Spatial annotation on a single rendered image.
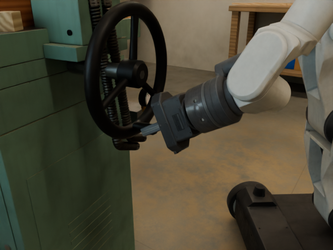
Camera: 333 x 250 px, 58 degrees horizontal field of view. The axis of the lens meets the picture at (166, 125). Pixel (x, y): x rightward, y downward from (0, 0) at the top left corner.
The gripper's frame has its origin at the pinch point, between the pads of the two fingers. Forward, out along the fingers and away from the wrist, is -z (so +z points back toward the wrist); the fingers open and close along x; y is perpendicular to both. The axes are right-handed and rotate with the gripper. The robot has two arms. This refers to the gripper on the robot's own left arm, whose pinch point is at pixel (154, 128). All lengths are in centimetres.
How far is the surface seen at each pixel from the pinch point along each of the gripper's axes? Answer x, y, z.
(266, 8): 67, -256, -19
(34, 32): 27.2, 9.4, -12.8
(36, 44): 25.1, 9.1, -13.9
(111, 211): -20.4, -16.7, -42.0
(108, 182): -10.5, -15.0, -36.2
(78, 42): 21.9, 5.2, -6.3
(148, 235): -42, -44, -58
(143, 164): -18, -91, -87
